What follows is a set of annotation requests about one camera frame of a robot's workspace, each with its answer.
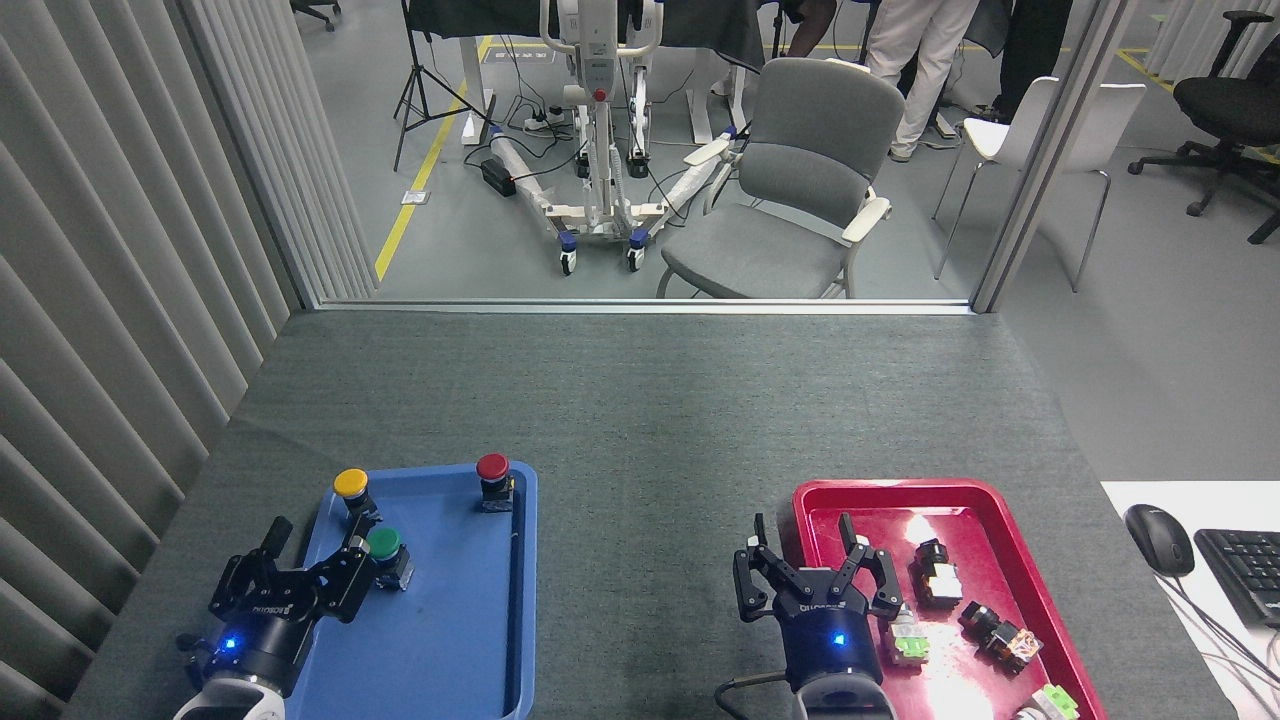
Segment black draped table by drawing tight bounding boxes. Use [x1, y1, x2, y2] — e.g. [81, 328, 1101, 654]
[405, 0, 771, 73]

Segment grey padded chair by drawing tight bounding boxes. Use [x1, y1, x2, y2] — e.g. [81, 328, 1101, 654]
[655, 57, 906, 299]

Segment red push button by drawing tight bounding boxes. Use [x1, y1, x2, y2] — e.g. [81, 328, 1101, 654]
[475, 452, 517, 514]

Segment black computer mouse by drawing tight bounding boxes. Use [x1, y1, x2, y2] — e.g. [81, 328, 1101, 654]
[1123, 503, 1196, 578]

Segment black and orange switch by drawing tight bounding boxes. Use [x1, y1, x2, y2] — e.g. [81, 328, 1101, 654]
[958, 600, 1044, 676]

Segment white desk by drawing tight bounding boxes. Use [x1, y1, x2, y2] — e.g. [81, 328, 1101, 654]
[1100, 480, 1280, 720]

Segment green push button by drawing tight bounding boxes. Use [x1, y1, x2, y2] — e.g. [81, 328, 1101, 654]
[365, 526, 416, 593]

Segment black desk cables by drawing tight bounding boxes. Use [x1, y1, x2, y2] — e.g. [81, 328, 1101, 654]
[1160, 572, 1280, 706]

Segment silver post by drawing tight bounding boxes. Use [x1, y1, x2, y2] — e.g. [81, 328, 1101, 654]
[970, 0, 1141, 314]

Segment person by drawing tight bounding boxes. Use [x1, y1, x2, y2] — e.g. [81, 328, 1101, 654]
[985, 0, 1074, 126]
[865, 0, 983, 163]

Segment red plastic tray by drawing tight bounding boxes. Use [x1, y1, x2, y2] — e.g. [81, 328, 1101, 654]
[790, 478, 1109, 720]

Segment yellow push button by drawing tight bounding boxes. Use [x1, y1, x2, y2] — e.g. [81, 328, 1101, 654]
[332, 467, 384, 536]

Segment black tripod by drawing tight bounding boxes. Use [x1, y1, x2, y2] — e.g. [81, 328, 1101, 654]
[393, 0, 496, 173]

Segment black keyboard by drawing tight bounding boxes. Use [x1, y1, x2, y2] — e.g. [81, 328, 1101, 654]
[1193, 527, 1280, 629]

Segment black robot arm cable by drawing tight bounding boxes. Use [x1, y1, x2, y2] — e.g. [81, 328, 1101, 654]
[714, 674, 801, 720]

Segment grey switch with green base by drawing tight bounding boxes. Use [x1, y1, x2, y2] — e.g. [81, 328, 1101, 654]
[887, 605, 931, 668]

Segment blue plastic tray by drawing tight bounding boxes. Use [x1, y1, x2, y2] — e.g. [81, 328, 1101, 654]
[285, 460, 539, 720]

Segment white and green switch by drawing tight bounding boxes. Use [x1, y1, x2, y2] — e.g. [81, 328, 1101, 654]
[1012, 683, 1081, 720]

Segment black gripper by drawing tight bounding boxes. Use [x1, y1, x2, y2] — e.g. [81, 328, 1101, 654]
[732, 512, 907, 692]
[203, 516, 379, 698]

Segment white plastic chair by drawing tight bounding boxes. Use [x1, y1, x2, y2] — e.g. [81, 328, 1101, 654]
[932, 75, 1148, 294]

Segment white stand on wheels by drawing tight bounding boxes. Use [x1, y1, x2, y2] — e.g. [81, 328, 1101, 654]
[488, 0, 746, 276]

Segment black and white switch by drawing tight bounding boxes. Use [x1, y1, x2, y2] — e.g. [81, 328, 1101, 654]
[908, 538, 964, 609]

